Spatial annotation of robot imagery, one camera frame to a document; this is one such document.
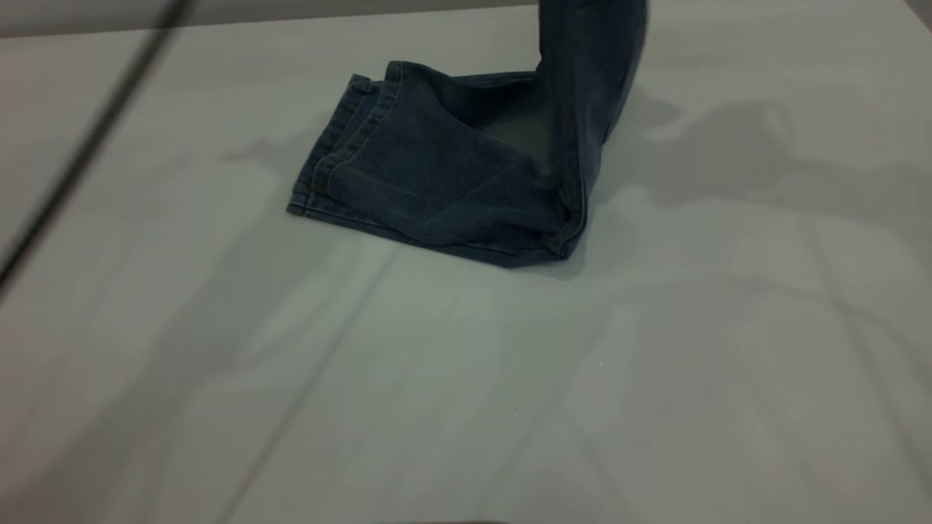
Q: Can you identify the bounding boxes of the blue denim pants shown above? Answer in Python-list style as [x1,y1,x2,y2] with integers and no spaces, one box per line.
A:
[286,0,649,269]

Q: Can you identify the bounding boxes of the black cable with ferrite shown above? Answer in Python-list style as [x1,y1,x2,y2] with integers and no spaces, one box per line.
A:
[0,0,197,288]

